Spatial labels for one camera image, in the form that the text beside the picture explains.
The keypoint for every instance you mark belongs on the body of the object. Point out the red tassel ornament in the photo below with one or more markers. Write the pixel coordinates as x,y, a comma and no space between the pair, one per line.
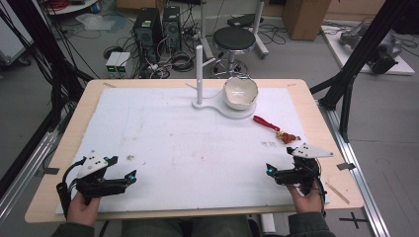
267,124

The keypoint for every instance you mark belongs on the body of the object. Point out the white stand with post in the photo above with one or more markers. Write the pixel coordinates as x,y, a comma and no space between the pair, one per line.
199,75

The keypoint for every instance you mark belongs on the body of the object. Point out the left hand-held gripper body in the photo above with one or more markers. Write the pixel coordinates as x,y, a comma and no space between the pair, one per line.
99,184

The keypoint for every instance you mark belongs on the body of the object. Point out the person's legs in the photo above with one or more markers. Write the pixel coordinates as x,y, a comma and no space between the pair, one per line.
184,227

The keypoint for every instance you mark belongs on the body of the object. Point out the black computer tower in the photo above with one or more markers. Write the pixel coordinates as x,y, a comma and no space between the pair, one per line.
148,29
172,26

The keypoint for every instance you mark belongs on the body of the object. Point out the grey tape piece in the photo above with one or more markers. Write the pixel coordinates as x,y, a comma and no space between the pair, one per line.
50,171
346,166

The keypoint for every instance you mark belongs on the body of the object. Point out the white foam board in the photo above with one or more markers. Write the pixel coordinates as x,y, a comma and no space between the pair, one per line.
184,144

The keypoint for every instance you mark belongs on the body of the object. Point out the white board with equipment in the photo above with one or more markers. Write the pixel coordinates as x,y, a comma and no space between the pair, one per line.
372,49

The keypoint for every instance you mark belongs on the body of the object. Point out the white eggshell-shaped bowl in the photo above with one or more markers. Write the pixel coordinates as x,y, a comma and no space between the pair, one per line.
240,94

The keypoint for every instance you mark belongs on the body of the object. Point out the aluminium rail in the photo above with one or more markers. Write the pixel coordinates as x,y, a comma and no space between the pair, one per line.
26,171
355,177

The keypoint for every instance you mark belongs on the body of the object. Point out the person's right hand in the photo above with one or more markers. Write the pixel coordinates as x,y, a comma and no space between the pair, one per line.
308,203

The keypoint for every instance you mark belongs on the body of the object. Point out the small white power box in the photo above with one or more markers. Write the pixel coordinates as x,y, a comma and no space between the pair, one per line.
113,62
122,62

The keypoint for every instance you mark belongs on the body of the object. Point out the person's left hand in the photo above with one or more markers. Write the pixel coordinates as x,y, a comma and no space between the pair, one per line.
82,210

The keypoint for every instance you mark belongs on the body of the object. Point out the thin wooden stick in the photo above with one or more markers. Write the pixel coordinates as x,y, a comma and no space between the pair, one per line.
337,193

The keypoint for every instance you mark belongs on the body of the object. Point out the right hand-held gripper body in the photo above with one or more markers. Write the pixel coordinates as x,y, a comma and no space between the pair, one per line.
301,174

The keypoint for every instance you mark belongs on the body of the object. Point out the brown cardboard box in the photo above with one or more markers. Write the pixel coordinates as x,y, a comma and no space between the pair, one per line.
304,18

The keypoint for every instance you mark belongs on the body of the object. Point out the black round stool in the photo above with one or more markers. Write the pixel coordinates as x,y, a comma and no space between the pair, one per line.
234,39

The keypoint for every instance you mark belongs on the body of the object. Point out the black tape cross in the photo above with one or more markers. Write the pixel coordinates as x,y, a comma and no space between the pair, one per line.
353,220

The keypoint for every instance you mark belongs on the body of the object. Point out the black metal frame strut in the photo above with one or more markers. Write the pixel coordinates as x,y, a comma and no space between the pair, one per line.
355,59
46,56

